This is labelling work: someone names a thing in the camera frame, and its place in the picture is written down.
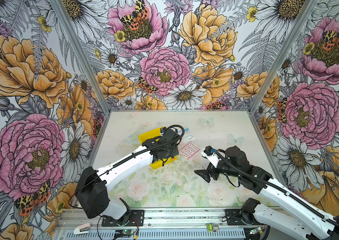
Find white blue sachet packet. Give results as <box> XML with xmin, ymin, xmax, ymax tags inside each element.
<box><xmin>178</xmin><ymin>127</ymin><xmax>196</xmax><ymax>144</ymax></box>

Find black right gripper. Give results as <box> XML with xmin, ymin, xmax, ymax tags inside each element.
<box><xmin>194</xmin><ymin>156</ymin><xmax>241</xmax><ymax>184</ymax></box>

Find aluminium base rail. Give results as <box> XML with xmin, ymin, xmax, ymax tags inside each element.
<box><xmin>53</xmin><ymin>207</ymin><xmax>269</xmax><ymax>240</ymax></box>

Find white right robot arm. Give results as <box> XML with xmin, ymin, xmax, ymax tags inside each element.
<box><xmin>195</xmin><ymin>146</ymin><xmax>339</xmax><ymax>240</ymax></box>

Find green circuit board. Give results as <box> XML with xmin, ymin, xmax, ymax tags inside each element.
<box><xmin>114</xmin><ymin>230</ymin><xmax>136</xmax><ymax>239</ymax></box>

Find aluminium corner post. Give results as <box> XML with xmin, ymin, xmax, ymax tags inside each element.
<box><xmin>248</xmin><ymin>0</ymin><xmax>318</xmax><ymax>115</ymax></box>

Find pink patterned card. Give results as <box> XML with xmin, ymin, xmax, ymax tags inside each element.
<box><xmin>179</xmin><ymin>141</ymin><xmax>200</xmax><ymax>160</ymax></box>

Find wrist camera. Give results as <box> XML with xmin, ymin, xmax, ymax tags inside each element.
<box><xmin>160</xmin><ymin>127</ymin><xmax>169</xmax><ymax>135</ymax></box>
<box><xmin>202</xmin><ymin>146</ymin><xmax>215</xmax><ymax>158</ymax></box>

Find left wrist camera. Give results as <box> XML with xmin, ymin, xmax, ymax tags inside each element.
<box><xmin>160</xmin><ymin>127</ymin><xmax>169</xmax><ymax>135</ymax></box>

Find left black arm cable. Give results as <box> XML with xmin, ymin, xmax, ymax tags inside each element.
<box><xmin>68</xmin><ymin>124</ymin><xmax>185</xmax><ymax>211</ymax></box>

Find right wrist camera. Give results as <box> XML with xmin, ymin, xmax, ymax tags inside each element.
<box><xmin>202</xmin><ymin>146</ymin><xmax>215</xmax><ymax>158</ymax></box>

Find yellow plastic bin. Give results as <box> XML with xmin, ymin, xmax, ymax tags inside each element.
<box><xmin>138</xmin><ymin>127</ymin><xmax>180</xmax><ymax>170</ymax></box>

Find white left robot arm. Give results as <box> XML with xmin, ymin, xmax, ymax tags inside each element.
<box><xmin>74</xmin><ymin>125</ymin><xmax>194</xmax><ymax>226</ymax></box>

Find left rear corner post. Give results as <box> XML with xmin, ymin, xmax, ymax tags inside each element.
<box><xmin>51</xmin><ymin>1</ymin><xmax>111</xmax><ymax>117</ymax></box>

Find white pink stapler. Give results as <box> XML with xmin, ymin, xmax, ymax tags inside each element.
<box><xmin>73</xmin><ymin>223</ymin><xmax>91</xmax><ymax>235</ymax></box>

